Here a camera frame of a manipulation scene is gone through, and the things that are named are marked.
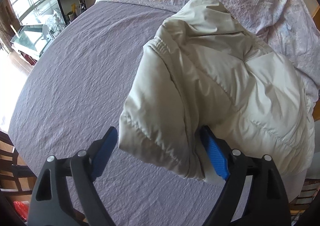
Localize beige puffer jacket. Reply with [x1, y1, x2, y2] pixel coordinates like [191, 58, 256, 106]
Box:
[119, 0, 315, 184]

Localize dark wooden chair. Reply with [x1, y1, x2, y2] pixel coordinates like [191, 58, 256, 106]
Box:
[1, 131, 36, 203]

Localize purple bed sheet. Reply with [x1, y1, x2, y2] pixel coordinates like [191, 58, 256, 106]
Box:
[8, 2, 222, 225]

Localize glass side table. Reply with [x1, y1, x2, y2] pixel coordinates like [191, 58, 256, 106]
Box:
[10, 24, 53, 61]

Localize dark bottle on table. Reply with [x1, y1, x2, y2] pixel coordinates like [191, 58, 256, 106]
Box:
[79, 0, 87, 13]

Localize wooden chair at right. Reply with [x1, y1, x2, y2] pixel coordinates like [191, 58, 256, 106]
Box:
[290, 179, 319, 225]

